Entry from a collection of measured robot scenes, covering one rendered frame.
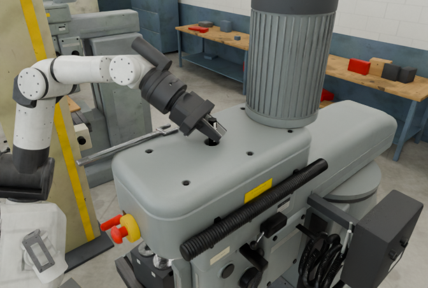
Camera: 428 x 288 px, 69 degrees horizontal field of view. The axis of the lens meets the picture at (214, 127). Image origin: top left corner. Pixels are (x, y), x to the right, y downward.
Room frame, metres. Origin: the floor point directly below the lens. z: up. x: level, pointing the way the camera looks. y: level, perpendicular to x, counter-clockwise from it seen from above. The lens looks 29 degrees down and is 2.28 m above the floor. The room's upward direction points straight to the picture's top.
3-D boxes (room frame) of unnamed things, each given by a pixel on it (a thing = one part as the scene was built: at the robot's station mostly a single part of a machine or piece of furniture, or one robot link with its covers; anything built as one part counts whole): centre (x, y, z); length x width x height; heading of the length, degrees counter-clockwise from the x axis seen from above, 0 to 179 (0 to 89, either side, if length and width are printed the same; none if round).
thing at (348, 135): (0.95, -0.38, 1.66); 0.80 x 0.23 x 0.20; 130
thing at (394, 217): (0.57, -0.44, 1.62); 0.20 x 0.09 x 0.21; 130
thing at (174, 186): (0.64, -0.01, 1.81); 0.47 x 0.26 x 0.16; 130
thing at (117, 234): (0.47, 0.20, 1.76); 0.04 x 0.03 x 0.04; 40
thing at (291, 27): (0.79, -0.19, 2.05); 0.20 x 0.20 x 0.32
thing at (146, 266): (0.94, 0.26, 1.02); 0.22 x 0.12 x 0.20; 50
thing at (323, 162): (0.54, -0.12, 1.79); 0.45 x 0.04 x 0.04; 130
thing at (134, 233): (0.49, 0.18, 1.76); 0.06 x 0.02 x 0.06; 40
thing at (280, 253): (0.76, -0.15, 1.47); 0.24 x 0.19 x 0.26; 40
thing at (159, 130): (0.62, 0.20, 1.89); 0.24 x 0.04 x 0.01; 131
